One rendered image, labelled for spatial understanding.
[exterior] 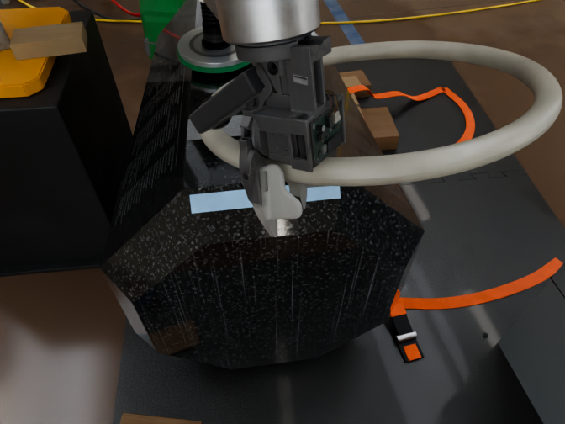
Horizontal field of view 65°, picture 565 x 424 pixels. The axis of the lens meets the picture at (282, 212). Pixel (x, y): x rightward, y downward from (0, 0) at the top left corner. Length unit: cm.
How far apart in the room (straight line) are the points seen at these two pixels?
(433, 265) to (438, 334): 30
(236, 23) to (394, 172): 20
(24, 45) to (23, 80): 12
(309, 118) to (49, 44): 123
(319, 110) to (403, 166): 10
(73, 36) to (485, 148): 128
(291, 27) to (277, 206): 18
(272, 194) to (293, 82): 12
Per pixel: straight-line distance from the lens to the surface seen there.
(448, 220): 204
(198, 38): 134
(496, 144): 50
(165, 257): 101
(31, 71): 153
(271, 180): 46
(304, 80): 41
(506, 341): 173
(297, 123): 41
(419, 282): 181
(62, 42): 155
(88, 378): 171
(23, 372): 182
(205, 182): 94
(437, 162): 47
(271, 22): 39
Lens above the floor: 148
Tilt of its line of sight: 49 degrees down
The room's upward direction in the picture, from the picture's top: straight up
